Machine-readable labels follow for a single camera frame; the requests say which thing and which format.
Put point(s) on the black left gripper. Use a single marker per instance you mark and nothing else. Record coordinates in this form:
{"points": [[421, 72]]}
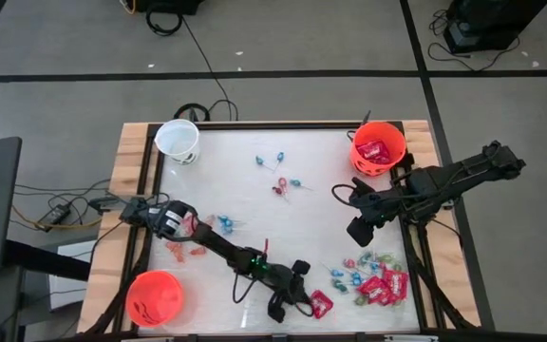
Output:
{"points": [[295, 292]]}

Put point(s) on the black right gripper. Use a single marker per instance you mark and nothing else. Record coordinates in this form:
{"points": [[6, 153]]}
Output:
{"points": [[373, 209]]}

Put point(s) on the red Skittles candy bag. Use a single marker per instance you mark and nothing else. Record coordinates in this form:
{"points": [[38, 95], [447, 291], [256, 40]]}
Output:
{"points": [[322, 305], [385, 159], [371, 290], [390, 285], [402, 285], [371, 148]]}

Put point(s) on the teal lollipop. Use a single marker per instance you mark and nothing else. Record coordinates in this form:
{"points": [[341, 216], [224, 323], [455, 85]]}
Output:
{"points": [[365, 259], [295, 182], [340, 286]]}

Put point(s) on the pink lollipop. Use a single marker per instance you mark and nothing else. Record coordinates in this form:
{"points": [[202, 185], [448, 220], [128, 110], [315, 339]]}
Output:
{"points": [[349, 263]]}

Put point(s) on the red lollipop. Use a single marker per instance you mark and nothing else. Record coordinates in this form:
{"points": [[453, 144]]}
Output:
{"points": [[277, 190], [283, 179]]}

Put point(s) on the blue lollipop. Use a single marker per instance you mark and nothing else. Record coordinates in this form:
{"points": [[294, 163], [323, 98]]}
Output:
{"points": [[223, 220], [356, 279], [337, 273], [375, 267], [259, 160], [280, 156]]}

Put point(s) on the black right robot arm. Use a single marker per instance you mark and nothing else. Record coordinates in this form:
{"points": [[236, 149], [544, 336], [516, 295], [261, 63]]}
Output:
{"points": [[444, 183]]}

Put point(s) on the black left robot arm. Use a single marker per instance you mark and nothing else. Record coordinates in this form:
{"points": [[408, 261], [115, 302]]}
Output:
{"points": [[216, 242]]}

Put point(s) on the orange jack-o-lantern bucket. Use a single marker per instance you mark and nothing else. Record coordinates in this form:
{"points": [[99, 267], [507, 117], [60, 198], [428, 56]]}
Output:
{"points": [[155, 299], [364, 168]]}

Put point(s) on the green wrapped lollipop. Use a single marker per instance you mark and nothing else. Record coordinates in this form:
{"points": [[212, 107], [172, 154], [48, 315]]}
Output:
{"points": [[360, 300], [384, 259], [398, 266]]}

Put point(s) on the white jack-o-lantern bucket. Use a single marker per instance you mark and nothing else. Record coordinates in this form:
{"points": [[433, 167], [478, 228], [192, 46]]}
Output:
{"points": [[177, 138]]}

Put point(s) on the black computer case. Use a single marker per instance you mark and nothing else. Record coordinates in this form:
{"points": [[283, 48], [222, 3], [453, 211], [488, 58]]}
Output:
{"points": [[492, 24]]}

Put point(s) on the white flat box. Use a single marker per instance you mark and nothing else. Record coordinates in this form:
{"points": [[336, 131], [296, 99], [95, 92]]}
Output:
{"points": [[71, 294]]}

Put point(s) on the light wooden table border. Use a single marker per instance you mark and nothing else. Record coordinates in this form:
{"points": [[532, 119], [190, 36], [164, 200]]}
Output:
{"points": [[121, 157]]}

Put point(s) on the black desk leg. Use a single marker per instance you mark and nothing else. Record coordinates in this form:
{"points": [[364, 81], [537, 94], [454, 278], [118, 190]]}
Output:
{"points": [[45, 261]]}

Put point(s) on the black power adapter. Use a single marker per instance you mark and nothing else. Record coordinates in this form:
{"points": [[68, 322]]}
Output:
{"points": [[55, 214]]}

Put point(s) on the black equipment box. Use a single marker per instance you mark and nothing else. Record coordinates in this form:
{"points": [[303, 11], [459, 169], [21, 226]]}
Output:
{"points": [[169, 5]]}

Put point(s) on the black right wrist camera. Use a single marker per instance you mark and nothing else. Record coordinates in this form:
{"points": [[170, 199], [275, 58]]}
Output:
{"points": [[360, 233]]}

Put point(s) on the black metal table frame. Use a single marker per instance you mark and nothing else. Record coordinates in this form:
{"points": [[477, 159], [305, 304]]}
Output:
{"points": [[153, 157]]}

